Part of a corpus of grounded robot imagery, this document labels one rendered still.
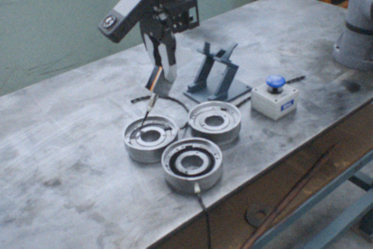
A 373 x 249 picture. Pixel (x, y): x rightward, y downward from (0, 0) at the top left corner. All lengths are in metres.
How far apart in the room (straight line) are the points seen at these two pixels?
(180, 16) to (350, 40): 0.49
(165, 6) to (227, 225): 0.53
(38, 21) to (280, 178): 1.62
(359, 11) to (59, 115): 0.73
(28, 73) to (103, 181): 1.67
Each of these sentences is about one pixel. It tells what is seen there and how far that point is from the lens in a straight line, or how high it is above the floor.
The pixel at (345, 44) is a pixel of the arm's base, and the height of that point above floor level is 0.85.
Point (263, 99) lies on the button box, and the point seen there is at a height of 0.84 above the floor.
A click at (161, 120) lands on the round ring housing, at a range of 0.78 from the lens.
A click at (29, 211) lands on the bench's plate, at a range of 0.72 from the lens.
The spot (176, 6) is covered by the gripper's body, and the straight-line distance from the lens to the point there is 0.66.
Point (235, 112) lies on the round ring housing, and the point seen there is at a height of 0.83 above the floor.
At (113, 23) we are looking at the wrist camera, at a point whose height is 1.06.
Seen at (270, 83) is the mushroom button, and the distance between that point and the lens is 0.81.
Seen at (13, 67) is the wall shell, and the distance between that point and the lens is 2.30.
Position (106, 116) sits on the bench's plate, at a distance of 0.87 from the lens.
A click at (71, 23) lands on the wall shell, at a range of 2.33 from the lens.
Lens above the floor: 1.29
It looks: 35 degrees down
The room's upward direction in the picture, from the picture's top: 5 degrees counter-clockwise
